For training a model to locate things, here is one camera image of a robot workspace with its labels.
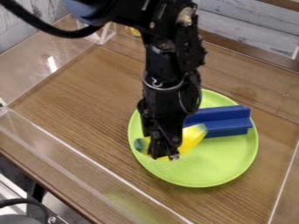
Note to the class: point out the clear acrylic enclosure wall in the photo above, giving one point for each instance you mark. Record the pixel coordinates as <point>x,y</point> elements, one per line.
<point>102,196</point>

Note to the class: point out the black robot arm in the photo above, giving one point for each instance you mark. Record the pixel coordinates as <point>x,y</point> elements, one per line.
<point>167,23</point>

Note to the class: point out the clear acrylic corner bracket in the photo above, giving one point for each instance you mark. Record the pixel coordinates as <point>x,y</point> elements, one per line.
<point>103,35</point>

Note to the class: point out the yellow toy banana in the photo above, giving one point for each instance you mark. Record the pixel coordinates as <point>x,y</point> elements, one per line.
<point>192,136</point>

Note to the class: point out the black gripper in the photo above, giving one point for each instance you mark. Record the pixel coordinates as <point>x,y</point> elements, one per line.
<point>166,105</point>

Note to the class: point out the blue plastic block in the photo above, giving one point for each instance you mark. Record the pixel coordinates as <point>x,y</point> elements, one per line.
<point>225,121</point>

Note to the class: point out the green round plate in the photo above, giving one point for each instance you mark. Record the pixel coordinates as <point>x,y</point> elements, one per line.
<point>216,161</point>

